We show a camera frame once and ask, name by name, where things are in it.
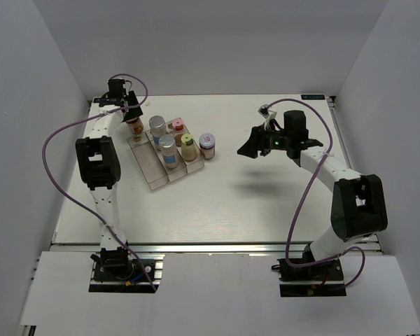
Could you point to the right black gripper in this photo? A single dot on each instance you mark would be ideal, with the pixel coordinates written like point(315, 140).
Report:
point(257, 140)

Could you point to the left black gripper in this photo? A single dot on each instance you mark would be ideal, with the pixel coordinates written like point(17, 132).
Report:
point(134, 113)

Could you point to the white lid jar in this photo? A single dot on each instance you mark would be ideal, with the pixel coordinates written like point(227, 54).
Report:
point(207, 143)
point(135, 125)

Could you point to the pink cap spice bottle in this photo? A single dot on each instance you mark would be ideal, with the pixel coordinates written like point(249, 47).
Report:
point(178, 130)

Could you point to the silver lid jar blue label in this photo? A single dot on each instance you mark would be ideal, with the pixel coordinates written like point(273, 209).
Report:
point(168, 150)

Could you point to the yellow cap white bottle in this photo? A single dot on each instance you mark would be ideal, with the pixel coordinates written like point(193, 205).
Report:
point(188, 148)

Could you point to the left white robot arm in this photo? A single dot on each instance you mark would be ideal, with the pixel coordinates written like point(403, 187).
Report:
point(98, 161)

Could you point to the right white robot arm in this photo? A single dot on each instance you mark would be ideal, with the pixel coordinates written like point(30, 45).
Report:
point(358, 207)

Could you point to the right clear organizer tray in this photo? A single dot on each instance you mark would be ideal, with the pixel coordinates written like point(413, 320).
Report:
point(194, 165)

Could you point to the left clear organizer tray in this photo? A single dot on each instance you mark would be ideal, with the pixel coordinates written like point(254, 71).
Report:
point(147, 158)

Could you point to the blue sticker right corner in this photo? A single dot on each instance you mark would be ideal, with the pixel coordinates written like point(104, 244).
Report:
point(311, 97)

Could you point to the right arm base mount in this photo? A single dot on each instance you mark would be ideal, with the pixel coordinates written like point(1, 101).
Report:
point(323, 280)

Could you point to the aluminium front rail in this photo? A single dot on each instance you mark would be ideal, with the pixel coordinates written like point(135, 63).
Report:
point(179, 248)

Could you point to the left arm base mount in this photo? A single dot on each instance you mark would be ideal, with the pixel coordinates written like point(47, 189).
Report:
point(119, 271)

